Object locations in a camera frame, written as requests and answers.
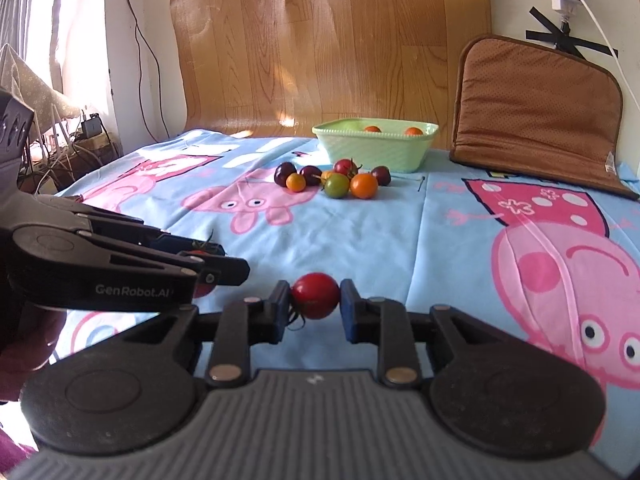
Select person's left hand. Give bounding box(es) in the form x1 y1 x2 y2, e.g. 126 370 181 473
0 307 67 403

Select red cherry tomato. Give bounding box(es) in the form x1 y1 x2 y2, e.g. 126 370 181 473
189 230 223 299
287 272 342 332

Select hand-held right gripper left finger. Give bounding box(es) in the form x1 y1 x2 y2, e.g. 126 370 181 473
150 281 296 388

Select white cable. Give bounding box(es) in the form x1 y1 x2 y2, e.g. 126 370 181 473
560 0 632 98

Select black tape strip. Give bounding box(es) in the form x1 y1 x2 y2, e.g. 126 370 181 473
526 30 619 58
530 7 585 57

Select light green plastic basket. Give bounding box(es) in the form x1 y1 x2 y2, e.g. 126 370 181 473
312 119 440 173

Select pile of mixed cherry tomatoes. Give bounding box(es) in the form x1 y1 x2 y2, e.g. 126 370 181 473
274 158 392 200

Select white wire rack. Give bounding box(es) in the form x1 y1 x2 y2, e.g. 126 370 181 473
32 104 76 161

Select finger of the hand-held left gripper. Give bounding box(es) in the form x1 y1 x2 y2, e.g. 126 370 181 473
65 199 224 258
80 232 251 289

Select purple cloth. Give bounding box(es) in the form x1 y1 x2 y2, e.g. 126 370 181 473
0 425 39 469

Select wood pattern vinyl sheet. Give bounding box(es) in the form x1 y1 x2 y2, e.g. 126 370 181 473
169 0 493 152

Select brown seat cushion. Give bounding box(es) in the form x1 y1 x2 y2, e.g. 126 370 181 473
448 34 640 201

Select thin black cable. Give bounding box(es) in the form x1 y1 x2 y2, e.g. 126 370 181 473
120 0 171 142

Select white curtain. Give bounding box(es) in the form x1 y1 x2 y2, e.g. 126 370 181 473
0 0 113 126

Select cartoon pig printed blanket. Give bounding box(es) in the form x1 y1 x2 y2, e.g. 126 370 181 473
50 129 640 456

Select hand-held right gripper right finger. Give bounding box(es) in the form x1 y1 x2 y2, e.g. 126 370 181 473
339 280 481 388

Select tangle of cables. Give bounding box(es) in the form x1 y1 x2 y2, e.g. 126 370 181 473
19 132 123 196

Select black power adapter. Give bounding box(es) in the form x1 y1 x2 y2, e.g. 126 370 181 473
80 114 104 140

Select beige dotted cloth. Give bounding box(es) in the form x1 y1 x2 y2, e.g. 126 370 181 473
0 44 82 122

